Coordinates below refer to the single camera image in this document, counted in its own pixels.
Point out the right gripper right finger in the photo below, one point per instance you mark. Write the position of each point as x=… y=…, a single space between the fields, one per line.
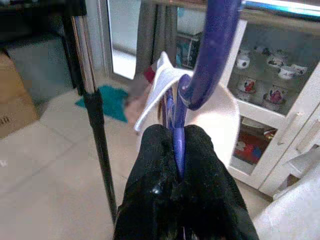
x=207 y=195

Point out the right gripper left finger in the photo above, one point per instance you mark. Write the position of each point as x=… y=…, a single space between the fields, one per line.
x=150 y=187

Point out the white cream garment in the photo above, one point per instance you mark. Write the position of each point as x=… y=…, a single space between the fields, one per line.
x=215 y=120

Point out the purple plastic hanger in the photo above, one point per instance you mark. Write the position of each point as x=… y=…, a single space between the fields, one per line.
x=215 y=50

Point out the red floral printed item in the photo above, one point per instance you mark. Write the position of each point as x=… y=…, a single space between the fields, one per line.
x=250 y=150

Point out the pale hanging garment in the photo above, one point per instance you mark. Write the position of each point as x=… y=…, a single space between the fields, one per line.
x=295 y=212

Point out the teal floor mat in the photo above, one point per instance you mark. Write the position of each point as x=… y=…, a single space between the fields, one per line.
x=112 y=102

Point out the white glass door cabinet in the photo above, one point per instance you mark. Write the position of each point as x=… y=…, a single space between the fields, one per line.
x=292 y=140

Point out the white printed mug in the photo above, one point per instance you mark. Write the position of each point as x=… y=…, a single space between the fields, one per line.
x=300 y=69
x=243 y=60
x=247 y=86
x=286 y=73
x=278 y=95

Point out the colourful product box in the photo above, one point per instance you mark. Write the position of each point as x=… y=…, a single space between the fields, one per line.
x=186 y=52

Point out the printed cardboard box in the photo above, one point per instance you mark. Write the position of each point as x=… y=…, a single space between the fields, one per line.
x=20 y=117

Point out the grey curtain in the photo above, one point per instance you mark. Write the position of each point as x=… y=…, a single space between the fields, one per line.
x=155 y=37

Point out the aluminium glass sliding door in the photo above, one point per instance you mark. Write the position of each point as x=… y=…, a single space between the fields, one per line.
x=122 y=37

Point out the grey storage box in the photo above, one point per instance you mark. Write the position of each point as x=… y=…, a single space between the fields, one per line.
x=42 y=70

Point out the plain cardboard box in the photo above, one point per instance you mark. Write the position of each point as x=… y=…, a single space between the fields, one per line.
x=10 y=75

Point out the black desk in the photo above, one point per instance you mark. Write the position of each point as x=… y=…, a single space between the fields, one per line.
x=25 y=20

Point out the black clothes rack frame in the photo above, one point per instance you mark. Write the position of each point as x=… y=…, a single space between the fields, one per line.
x=100 y=130

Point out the chrome clothes rack rail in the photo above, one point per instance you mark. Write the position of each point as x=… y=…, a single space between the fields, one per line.
x=275 y=4

